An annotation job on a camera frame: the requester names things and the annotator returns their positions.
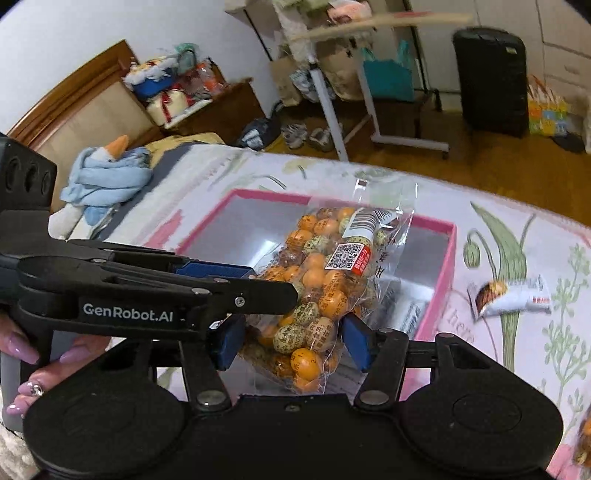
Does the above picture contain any white drawer cabinet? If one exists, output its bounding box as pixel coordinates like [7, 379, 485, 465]
[526, 0, 591, 97]

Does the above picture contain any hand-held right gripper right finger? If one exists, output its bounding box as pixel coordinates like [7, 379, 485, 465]
[341, 316, 502, 411]

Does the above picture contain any blue white stuffed bag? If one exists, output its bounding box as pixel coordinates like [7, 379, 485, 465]
[122, 55, 178, 100]

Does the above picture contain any cream gift box red ribbon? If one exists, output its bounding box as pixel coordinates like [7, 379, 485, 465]
[147, 85, 213, 127]

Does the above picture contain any white blue patterned bag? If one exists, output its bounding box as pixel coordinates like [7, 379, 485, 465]
[291, 67, 331, 103]

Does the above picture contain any wooden top rolling table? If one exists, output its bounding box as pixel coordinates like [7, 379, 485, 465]
[291, 11, 476, 162]

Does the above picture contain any grey yellow bedding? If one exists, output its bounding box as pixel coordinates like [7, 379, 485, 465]
[111, 133, 259, 217]

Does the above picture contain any black round object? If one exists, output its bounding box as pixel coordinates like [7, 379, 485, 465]
[551, 134, 587, 154]

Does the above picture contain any wooden nightstand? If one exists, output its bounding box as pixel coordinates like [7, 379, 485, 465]
[164, 78, 266, 137]

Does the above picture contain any white snack bar packet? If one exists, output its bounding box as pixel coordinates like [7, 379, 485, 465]
[466, 274, 552, 319]
[388, 295, 430, 337]

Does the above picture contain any floral printed bedsheet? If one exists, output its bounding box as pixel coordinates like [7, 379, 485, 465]
[152, 143, 591, 480]

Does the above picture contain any black suitcase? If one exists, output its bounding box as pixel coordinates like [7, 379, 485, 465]
[452, 27, 529, 138]

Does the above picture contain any blue plush toy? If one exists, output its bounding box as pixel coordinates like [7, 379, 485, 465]
[48, 135, 153, 241]

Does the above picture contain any black bag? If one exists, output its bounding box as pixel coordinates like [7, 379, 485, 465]
[238, 117, 282, 149]

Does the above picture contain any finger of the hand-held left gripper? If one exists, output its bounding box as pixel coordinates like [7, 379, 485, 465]
[67, 239, 256, 282]
[104, 270, 299, 315]

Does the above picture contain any white fluffy post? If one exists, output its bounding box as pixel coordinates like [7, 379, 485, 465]
[272, 0, 319, 61]

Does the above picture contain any red bag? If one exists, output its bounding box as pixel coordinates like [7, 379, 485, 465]
[196, 60, 229, 95]

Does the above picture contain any pink cardboard box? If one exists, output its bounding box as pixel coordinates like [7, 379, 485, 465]
[175, 188, 459, 388]

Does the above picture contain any person's left hand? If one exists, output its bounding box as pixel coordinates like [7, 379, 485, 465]
[0, 318, 112, 430]

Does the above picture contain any pink tissue box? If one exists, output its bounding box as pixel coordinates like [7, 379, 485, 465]
[325, 2, 372, 24]

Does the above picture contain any colourful gift bag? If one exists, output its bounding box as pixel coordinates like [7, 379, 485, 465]
[526, 76, 571, 137]

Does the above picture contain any teal shopping bag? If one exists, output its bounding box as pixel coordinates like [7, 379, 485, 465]
[362, 41, 416, 103]

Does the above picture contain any grey sneaker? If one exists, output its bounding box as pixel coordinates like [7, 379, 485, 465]
[281, 122, 309, 149]
[308, 126, 342, 152]

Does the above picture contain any clear bag of coated peanuts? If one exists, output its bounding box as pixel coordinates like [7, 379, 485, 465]
[238, 178, 419, 395]

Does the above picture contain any brown paper bag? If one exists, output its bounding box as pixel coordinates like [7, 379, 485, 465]
[269, 55, 305, 108]
[318, 48, 370, 100]

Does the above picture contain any cream orange snack packet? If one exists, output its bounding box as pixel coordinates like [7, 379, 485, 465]
[570, 406, 591, 467]

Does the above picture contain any wooden headboard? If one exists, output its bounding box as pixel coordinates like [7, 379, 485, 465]
[7, 39, 160, 153]

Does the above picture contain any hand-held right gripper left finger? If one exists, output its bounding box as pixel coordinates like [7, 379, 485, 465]
[178, 314, 247, 414]

